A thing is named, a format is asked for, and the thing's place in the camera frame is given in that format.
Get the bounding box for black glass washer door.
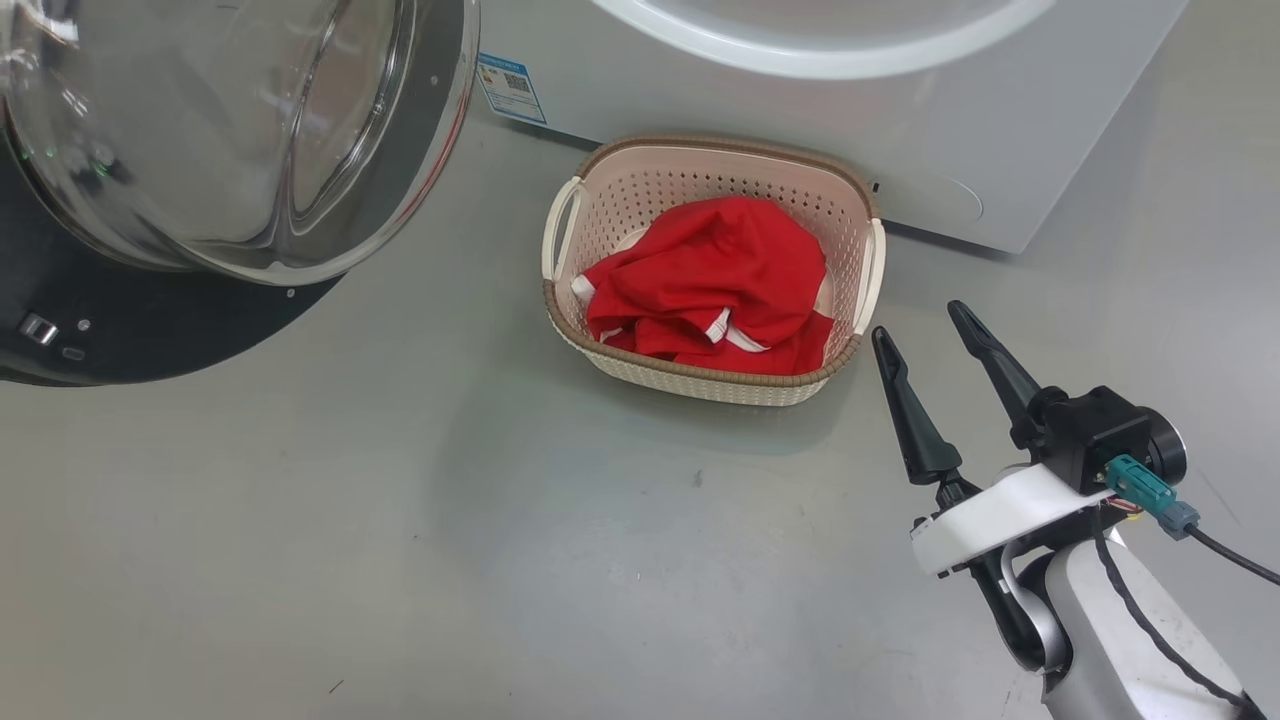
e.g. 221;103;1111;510
0;0;483;387

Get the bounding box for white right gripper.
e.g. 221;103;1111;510
871;300;1116;579

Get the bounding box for white front-load washing machine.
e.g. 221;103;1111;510
478;0;1191;254

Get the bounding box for red garment white cuffs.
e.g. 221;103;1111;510
571;196;829;361

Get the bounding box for cream perforated laundry basket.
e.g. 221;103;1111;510
541;135;887;407

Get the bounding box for black cable teal connector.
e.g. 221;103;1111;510
1105;454;1280;588

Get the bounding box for thin black braided cable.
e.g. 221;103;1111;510
1090;510;1266;716

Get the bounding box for blue white energy label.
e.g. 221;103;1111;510
477;52;548;126

